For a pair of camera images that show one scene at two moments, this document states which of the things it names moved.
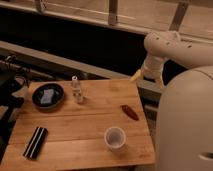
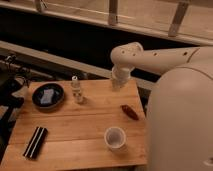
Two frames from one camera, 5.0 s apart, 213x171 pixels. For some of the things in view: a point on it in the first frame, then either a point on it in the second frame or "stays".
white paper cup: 115,138 stays
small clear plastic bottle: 76,90 stays
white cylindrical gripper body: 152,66 -> 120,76
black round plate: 48,96 stays
